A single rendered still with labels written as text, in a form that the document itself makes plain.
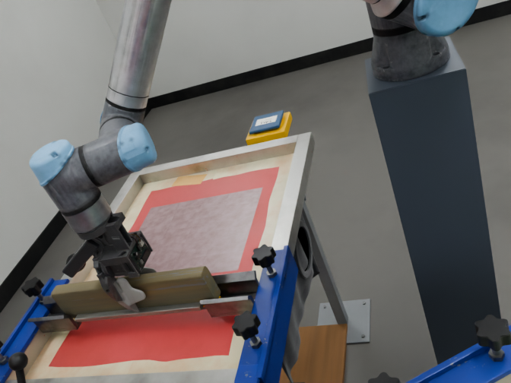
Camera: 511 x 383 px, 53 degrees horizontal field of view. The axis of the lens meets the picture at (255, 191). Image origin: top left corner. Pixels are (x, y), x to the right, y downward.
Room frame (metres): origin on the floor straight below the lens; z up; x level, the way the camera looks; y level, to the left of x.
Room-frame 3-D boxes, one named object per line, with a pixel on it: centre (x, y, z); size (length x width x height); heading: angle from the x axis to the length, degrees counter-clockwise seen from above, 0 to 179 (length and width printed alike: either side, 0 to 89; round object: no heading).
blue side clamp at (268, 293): (0.68, 0.07, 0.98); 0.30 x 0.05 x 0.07; 156
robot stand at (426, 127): (0.95, -0.39, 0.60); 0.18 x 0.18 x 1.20; 70
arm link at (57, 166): (0.82, 0.28, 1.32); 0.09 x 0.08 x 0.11; 90
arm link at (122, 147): (0.83, 0.18, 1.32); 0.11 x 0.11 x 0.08; 0
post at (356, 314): (1.48, -0.12, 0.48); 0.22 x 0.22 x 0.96; 66
